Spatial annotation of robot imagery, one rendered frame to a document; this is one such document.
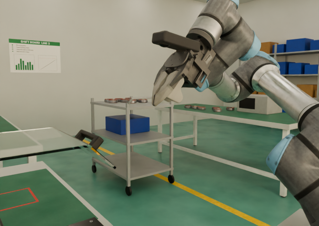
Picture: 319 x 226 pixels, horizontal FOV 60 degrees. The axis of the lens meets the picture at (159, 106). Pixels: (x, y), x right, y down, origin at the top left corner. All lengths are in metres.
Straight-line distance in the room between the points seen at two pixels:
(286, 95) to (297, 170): 0.26
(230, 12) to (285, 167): 0.44
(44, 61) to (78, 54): 0.69
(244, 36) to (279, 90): 0.30
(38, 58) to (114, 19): 1.86
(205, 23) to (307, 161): 0.45
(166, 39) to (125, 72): 5.92
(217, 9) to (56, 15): 5.41
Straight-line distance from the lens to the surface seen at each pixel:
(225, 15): 0.74
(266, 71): 1.09
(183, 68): 0.62
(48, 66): 5.85
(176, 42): 0.62
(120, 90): 6.45
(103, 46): 6.30
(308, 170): 0.84
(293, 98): 0.96
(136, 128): 3.29
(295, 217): 1.05
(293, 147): 0.85
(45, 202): 1.12
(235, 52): 0.78
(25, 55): 5.77
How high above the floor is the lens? 1.19
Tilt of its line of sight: 6 degrees down
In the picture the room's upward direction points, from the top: straight up
